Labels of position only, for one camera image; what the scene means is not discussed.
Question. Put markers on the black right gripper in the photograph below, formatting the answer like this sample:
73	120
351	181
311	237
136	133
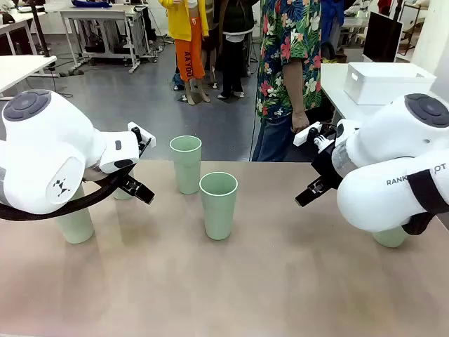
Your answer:
328	165

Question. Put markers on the pale green plastic cup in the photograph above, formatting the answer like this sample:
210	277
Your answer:
186	168
217	214
389	239
75	228
122	195

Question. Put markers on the white plastic basket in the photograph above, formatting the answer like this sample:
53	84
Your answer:
382	82

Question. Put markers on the person's right forearm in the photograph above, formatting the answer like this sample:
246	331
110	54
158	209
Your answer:
294	87

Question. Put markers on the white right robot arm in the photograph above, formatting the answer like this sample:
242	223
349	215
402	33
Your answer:
379	140

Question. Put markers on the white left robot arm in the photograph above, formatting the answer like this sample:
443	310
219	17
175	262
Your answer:
42	147

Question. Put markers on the person's right hand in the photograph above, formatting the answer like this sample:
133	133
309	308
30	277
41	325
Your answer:
300	123

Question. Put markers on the black office chair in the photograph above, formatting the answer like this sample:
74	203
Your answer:
328	52

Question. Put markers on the mannequin yellow jacket orange pants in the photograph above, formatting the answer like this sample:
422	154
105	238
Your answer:
186	42

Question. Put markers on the person in floral shirt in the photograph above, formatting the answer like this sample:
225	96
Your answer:
291	35

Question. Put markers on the mannequin in black clothes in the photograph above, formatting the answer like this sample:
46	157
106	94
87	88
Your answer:
233	42

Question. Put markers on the black computer monitor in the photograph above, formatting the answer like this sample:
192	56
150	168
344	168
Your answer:
382	36

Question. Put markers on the blue jacket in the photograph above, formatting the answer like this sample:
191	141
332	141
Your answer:
331	21

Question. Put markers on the wooden chair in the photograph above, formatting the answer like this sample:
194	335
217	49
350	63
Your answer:
412	33

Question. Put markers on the black stand pole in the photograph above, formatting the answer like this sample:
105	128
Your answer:
38	28

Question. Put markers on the white background table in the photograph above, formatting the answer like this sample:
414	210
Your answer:
14	21

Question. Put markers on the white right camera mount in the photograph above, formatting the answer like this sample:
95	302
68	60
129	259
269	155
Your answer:
321	141

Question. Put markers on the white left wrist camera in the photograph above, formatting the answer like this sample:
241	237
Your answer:
144	132

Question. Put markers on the grey desk white frame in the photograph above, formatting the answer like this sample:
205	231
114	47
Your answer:
94	15

